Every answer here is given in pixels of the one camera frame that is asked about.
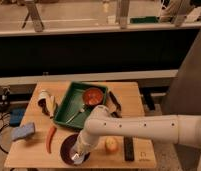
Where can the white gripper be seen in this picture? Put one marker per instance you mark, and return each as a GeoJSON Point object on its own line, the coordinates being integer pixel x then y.
{"type": "Point", "coordinates": [81, 147]}

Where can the purple bowl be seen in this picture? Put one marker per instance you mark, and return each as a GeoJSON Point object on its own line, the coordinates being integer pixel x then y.
{"type": "Point", "coordinates": [66, 150]}

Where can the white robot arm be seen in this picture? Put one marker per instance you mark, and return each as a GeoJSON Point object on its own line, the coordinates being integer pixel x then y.
{"type": "Point", "coordinates": [178, 129]}

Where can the red bowl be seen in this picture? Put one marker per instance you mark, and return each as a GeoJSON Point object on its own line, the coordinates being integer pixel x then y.
{"type": "Point", "coordinates": [92, 96]}

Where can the yellow apple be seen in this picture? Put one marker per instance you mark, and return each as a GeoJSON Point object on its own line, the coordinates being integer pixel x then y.
{"type": "Point", "coordinates": [111, 145]}

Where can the green tray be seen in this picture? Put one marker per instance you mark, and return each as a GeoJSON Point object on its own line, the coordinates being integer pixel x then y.
{"type": "Point", "coordinates": [72, 102]}

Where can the metal spoon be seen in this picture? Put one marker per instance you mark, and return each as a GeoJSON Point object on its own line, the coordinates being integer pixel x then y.
{"type": "Point", "coordinates": [81, 110]}

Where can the black rectangular block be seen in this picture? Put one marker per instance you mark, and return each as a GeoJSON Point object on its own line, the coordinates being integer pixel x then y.
{"type": "Point", "coordinates": [128, 149]}

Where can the yellow banana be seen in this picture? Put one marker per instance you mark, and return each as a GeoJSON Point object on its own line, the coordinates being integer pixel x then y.
{"type": "Point", "coordinates": [52, 106]}

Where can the blue sponge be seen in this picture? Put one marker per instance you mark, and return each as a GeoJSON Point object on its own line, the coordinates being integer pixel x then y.
{"type": "Point", "coordinates": [23, 131]}

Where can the white cup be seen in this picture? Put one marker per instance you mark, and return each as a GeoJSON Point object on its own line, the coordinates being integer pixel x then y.
{"type": "Point", "coordinates": [43, 94]}

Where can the blue box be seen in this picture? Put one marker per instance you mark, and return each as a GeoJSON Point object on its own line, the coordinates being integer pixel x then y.
{"type": "Point", "coordinates": [16, 116]}

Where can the black handled tool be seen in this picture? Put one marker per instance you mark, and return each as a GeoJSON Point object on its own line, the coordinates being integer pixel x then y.
{"type": "Point", "coordinates": [117, 112]}

